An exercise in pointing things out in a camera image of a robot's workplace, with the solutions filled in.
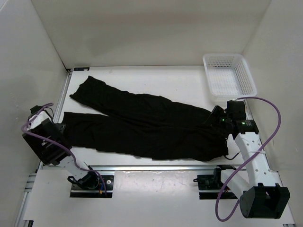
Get black trousers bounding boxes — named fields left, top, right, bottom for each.
left=62, top=76, right=229, bottom=162

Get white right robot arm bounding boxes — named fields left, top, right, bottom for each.
left=206, top=101, right=290, bottom=219

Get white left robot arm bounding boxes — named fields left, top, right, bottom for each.
left=21, top=110, right=102, bottom=190

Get white perforated plastic basket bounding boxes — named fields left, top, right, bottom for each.
left=203, top=53, right=257, bottom=105

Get black label sticker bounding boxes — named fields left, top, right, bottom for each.
left=73, top=67, right=90, bottom=71

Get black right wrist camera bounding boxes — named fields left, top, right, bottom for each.
left=226, top=100, right=246, bottom=121

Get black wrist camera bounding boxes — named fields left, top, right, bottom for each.
left=30, top=105, right=48, bottom=117
left=226, top=100, right=246, bottom=121

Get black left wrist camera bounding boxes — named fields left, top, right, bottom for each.
left=30, top=105, right=48, bottom=117

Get aluminium left side rail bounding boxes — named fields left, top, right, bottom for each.
left=35, top=68, right=73, bottom=171

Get aluminium rail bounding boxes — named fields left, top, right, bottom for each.
left=91, top=164, right=218, bottom=172
left=35, top=68, right=73, bottom=171

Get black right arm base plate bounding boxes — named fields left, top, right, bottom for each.
left=193, top=175, right=223, bottom=200

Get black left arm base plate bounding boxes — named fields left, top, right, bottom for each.
left=67, top=175, right=115, bottom=198

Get aluminium front rail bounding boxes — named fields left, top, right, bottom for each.
left=91, top=164, right=218, bottom=172

